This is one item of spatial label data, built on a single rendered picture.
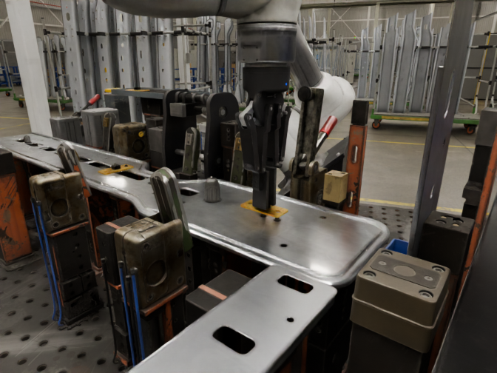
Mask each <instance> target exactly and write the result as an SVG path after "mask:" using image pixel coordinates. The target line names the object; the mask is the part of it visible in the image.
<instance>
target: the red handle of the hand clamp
mask: <svg viewBox="0 0 497 373"><path fill-rule="evenodd" d="M336 123H337V118H336V117H335V116H332V115H331V116H329V117H328V119H327V121H326V122H325V123H324V125H323V126H322V129H321V130H320V131H319V135H318V139H317V149H316V154H317V153H318V151H319V149H320V147H321V146H322V144H323V143H324V141H325V139H326V138H327V137H328V136H329V135H330V133H331V131H332V129H333V128H334V127H335V125H336ZM306 161H307V155H306V154H305V156H304V158H303V159H302V160H301V162H300V163H299V164H298V167H299V168H300V169H301V170H304V171H305V168H306Z"/></svg>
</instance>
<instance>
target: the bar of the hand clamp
mask: <svg viewBox="0 0 497 373"><path fill-rule="evenodd" d="M297 96H298V99H299V100H301V102H302V103H301V109H300V120H299V127H298V133H297V145H296V151H295V157H294V168H293V174H300V173H301V169H300V168H299V167H298V164H299V163H300V162H301V160H302V157H303V154H306V155H307V161H306V168H305V176H306V177H309V174H308V168H309V164H310V163H311V162H312V161H315V155H316V149H317V139H318V133H319V128H320V117H321V112H322V102H323V96H324V89H323V88H314V87H307V86H303V87H301V88H300V89H299V91H298V93H297Z"/></svg>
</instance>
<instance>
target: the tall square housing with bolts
mask: <svg viewBox="0 0 497 373"><path fill-rule="evenodd" d="M107 112H110V113H113V114H115V116H116V124H120V121H119V114H118V109H113V108H107V107H105V108H98V109H90V110H82V111H81V117H82V121H83V127H84V136H85V141H86V146H88V147H94V148H97V149H102V145H103V132H104V127H103V122H104V115H105V114H106V113H107Z"/></svg>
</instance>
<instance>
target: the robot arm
mask: <svg viewBox="0 0 497 373"><path fill-rule="evenodd" d="M101 1H102V2H103V3H105V4H107V5H109V6H110V7H113V8H115V9H117V10H120V11H122V12H125V13H129V14H132V15H136V16H148V17H153V18H160V19H184V18H197V17H201V16H222V17H227V18H231V19H237V33H238V61H239V62H240V63H246V67H243V89H244V90H245V91H246V92H247V93H248V98H247V102H246V108H245V109H244V111H243V112H237V113H236V114H235V118H236V121H237V124H238V126H239V130H240V142H241V148H242V154H243V166H244V169H247V170H251V171H252V174H253V175H252V181H253V182H252V183H253V184H252V188H253V191H252V206H254V207H257V208H259V209H264V210H267V209H268V202H270V205H272V206H274V205H276V188H277V168H279V169H280V170H281V171H282V172H283V174H284V175H285V177H284V179H282V180H281V182H279V183H278V187H279V188H280V189H282V188H283V189H284V190H285V191H287V190H289V189H290V184H291V171H288V165H289V161H290V159H291V158H293V157H295V151H296V145H297V133H298V127H299V120H300V109H301V103H302V102H301V100H299V99H298V96H297V93H298V91H299V89H300V88H301V87H303V86H307V87H314V88H323V89H324V96H323V102H322V112H321V117H320V123H319V131H320V130H321V129H322V126H323V125H324V123H325V122H326V121H327V119H328V117H329V116H331V115H332V116H335V117H336V118H337V123H336V125H337V124H338V123H339V122H340V121H341V120H342V119H343V118H344V117H345V116H346V115H347V114H348V113H349V112H350V110H351V108H352V106H353V100H355V92H354V89H353V87H352V86H351V85H350V84H349V83H348V82H347V81H346V80H345V79H343V78H341V77H337V76H333V77H332V76H331V75H330V74H328V73H325V72H322V71H320V69H319V67H318V65H317V63H316V61H315V59H314V56H313V54H312V52H311V50H310V48H309V46H308V43H307V41H306V40H305V37H304V35H303V34H302V31H301V29H300V26H299V25H298V23H297V17H298V14H299V11H300V7H301V4H302V0H101ZM290 77H291V79H292V81H293V82H294V84H295V86H296V87H295V89H294V100H295V104H296V106H295V107H294V108H292V106H287V105H285V104H284V98H283V92H286V91H288V90H289V88H290ZM336 125H335V126H336Z"/></svg>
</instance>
